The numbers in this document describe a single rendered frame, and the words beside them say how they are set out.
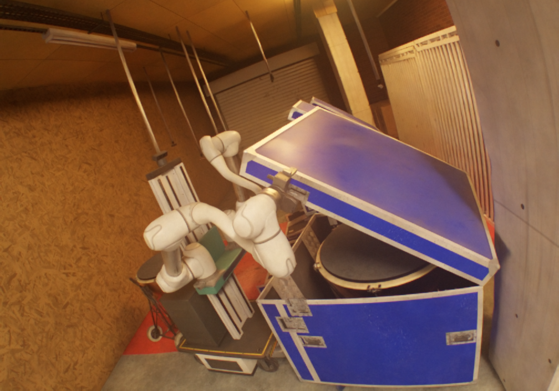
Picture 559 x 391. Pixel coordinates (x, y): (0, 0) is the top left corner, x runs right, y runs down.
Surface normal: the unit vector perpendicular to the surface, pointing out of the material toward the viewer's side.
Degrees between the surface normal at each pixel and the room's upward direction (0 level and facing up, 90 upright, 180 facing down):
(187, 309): 90
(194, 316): 90
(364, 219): 90
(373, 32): 90
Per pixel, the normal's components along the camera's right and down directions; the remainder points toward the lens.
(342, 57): -0.07, 0.29
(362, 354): -0.40, 0.39
